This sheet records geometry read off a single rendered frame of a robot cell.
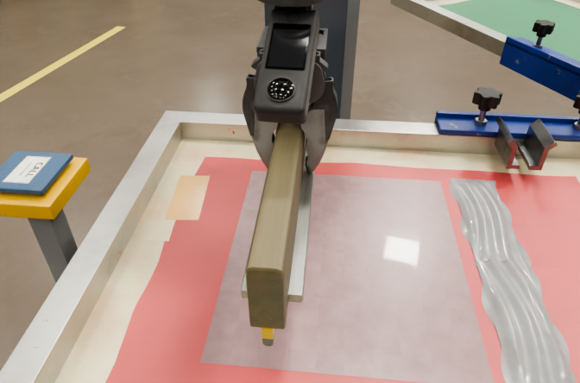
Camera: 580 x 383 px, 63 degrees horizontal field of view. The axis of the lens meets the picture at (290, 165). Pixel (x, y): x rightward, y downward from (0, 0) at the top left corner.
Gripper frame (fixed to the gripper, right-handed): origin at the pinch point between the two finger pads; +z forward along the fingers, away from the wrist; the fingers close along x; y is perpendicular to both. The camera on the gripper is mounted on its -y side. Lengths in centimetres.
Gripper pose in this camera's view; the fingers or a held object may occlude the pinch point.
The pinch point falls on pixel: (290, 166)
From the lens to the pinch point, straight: 54.5
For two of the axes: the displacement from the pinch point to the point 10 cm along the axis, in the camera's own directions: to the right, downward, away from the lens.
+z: 0.0, 8.1, 5.9
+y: 1.0, -5.9, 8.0
